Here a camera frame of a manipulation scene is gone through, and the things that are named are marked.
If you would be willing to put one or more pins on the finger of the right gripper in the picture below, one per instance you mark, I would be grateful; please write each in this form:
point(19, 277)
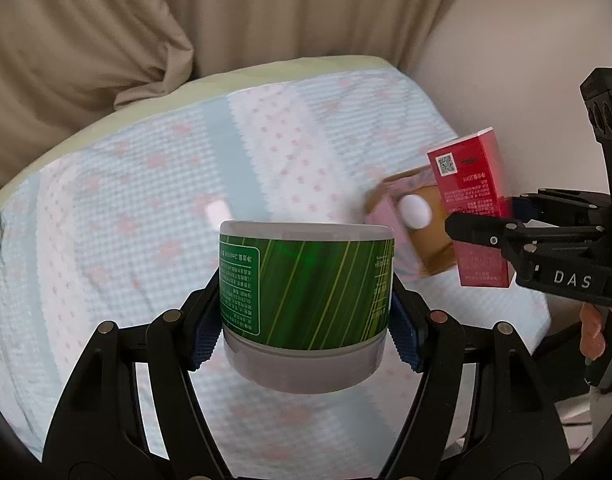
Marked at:
point(509, 236)
point(562, 207)

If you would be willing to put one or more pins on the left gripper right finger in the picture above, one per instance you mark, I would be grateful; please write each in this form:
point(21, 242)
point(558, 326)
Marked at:
point(513, 432)

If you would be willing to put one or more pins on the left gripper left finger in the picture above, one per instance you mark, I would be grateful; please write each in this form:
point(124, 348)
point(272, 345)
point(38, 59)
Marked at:
point(97, 429)

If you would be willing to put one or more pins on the red carton box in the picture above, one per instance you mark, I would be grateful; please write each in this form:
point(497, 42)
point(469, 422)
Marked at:
point(468, 171)

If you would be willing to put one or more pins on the green labelled jar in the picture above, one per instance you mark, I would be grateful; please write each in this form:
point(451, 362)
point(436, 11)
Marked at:
point(305, 306)

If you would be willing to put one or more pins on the person's right hand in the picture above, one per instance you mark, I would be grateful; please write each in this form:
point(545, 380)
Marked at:
point(592, 343)

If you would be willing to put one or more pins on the white lidded jar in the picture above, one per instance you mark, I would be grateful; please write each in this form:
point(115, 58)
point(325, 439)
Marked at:
point(415, 212)

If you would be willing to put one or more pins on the cardboard box with pink lining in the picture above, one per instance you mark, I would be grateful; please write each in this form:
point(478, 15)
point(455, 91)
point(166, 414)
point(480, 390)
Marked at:
point(418, 253)

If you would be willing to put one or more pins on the blue pink patterned tablecloth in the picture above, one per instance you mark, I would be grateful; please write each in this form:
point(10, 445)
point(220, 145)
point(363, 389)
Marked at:
point(125, 227)

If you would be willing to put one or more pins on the beige curtain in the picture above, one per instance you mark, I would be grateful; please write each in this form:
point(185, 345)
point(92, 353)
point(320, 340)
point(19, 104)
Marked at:
point(65, 64)

